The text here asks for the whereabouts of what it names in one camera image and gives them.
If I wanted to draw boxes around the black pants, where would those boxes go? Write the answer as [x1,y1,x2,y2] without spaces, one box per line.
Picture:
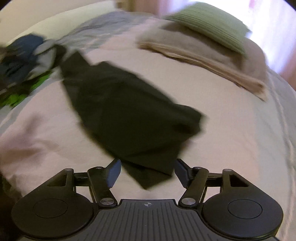
[60,52,203,189]

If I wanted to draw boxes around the beige pillow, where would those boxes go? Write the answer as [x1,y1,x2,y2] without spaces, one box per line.
[137,20,268,100]

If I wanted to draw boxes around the bright green garment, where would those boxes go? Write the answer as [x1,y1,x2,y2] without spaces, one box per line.
[1,70,52,108]

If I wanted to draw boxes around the grey garment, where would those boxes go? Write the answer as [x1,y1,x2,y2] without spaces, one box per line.
[29,39,57,80]

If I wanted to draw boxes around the navy blue garment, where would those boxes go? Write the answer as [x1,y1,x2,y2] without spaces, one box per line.
[1,34,44,89]

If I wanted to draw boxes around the green ribbed pillow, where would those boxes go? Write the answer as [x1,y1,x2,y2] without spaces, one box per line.
[165,2,249,56]

